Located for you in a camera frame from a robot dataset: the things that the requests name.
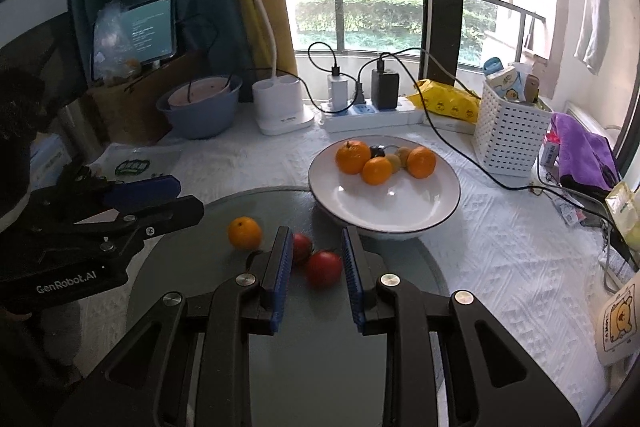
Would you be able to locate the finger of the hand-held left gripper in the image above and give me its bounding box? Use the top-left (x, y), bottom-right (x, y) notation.
top-left (45, 196), bottom-right (205, 269)
top-left (35, 166), bottom-right (182, 223)

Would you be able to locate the tablet with lit screen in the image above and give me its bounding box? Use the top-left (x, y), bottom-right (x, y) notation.
top-left (122, 0), bottom-right (177, 64)

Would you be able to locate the looped black cable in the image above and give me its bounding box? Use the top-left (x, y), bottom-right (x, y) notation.
top-left (307, 41), bottom-right (344, 114)

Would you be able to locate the pink bowl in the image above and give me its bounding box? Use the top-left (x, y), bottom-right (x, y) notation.
top-left (167, 77), bottom-right (232, 109)

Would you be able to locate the steel thermos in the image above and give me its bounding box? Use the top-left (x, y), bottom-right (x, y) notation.
top-left (47, 97), bottom-right (108, 158)

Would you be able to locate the long black cable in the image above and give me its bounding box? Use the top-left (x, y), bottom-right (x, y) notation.
top-left (356, 47), bottom-right (640, 270)

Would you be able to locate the white plate with dark rim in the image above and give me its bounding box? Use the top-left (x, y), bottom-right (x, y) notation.
top-left (307, 136), bottom-right (462, 240)

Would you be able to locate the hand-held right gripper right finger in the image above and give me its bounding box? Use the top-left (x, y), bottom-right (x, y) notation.
top-left (341, 226), bottom-right (583, 427)

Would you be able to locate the white charger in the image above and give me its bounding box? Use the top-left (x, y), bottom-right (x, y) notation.
top-left (327, 74), bottom-right (350, 112)

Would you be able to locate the white desk lamp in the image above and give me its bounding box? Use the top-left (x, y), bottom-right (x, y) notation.
top-left (179, 0), bottom-right (315, 136)

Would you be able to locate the round grey glass turntable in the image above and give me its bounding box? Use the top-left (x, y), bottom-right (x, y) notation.
top-left (127, 187), bottom-right (451, 427)

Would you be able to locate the cardboard box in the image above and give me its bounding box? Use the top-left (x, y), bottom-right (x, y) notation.
top-left (87, 52), bottom-right (202, 146)

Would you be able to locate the red tomato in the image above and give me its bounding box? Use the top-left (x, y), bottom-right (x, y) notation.
top-left (292, 233), bottom-right (314, 265)
top-left (306, 249), bottom-right (345, 289)

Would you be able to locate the light blue tissue box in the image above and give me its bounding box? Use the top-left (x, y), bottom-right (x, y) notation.
top-left (30, 134), bottom-right (76, 193)

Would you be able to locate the cartoon print packet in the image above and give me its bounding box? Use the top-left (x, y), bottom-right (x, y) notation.
top-left (487, 66), bottom-right (524, 101)

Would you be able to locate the blue plastic basin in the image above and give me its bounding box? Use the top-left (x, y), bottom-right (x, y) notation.
top-left (156, 74), bottom-right (243, 139)

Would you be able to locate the white power strip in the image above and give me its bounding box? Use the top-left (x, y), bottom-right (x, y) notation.
top-left (319, 101), bottom-right (426, 132)

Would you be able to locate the orange mandarin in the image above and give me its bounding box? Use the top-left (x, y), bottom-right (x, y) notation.
top-left (361, 156), bottom-right (394, 186)
top-left (406, 146), bottom-right (437, 179)
top-left (335, 140), bottom-right (372, 175)
top-left (228, 216), bottom-right (263, 251)

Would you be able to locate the small red white box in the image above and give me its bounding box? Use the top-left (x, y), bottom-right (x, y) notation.
top-left (540, 132), bottom-right (564, 168)

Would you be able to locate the hanging white garment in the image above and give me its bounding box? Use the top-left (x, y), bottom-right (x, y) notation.
top-left (574, 0), bottom-right (614, 75)

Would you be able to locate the black charger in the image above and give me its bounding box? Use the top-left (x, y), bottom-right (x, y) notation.
top-left (371, 68), bottom-right (400, 109)

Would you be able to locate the white perforated basket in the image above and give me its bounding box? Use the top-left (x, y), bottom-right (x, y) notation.
top-left (472, 80), bottom-right (553, 178)

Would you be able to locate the yellow snack packet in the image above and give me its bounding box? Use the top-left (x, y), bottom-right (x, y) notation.
top-left (406, 78), bottom-right (482, 124)

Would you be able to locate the balcony railing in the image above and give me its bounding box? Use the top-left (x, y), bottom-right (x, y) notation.
top-left (282, 0), bottom-right (546, 58)

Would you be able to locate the purple cloth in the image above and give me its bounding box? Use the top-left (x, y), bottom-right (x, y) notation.
top-left (550, 112), bottom-right (621, 195)

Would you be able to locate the white mug with bear print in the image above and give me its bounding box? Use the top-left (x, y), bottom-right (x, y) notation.
top-left (597, 272), bottom-right (640, 365)

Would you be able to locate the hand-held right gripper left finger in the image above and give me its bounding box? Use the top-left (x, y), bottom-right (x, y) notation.
top-left (52, 226), bottom-right (296, 427)

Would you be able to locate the clear plastic bag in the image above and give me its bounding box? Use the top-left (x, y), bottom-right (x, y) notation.
top-left (92, 0), bottom-right (144, 86)

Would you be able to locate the yellow-green tissue pack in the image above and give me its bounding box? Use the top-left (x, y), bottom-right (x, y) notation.
top-left (605, 181), bottom-right (640, 250)

